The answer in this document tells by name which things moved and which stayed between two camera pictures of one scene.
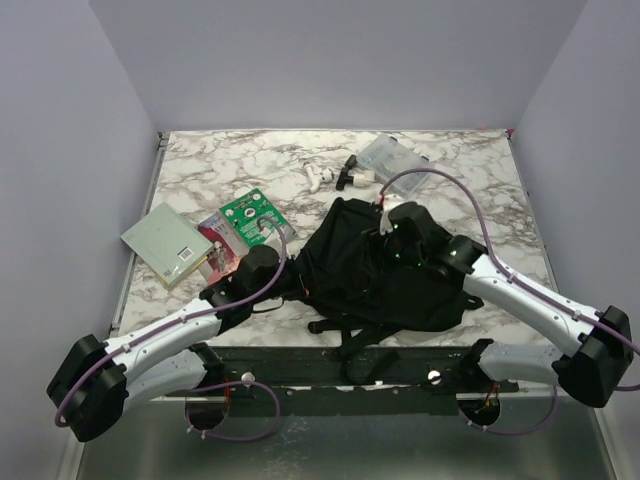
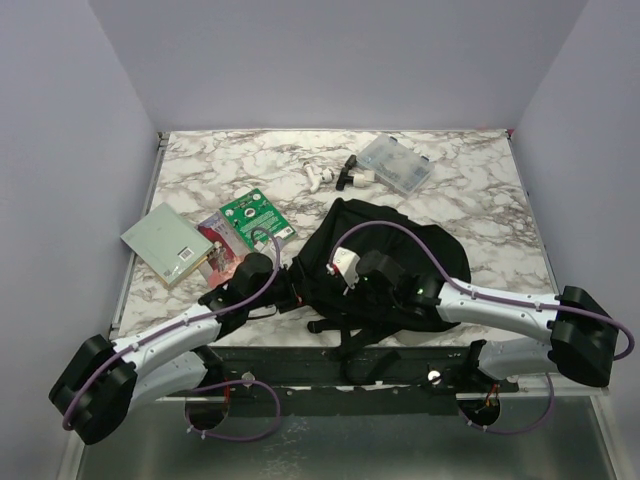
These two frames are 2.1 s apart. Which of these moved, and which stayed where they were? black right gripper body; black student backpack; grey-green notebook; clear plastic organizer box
Moved: black right gripper body
Stayed: grey-green notebook; clear plastic organizer box; black student backpack
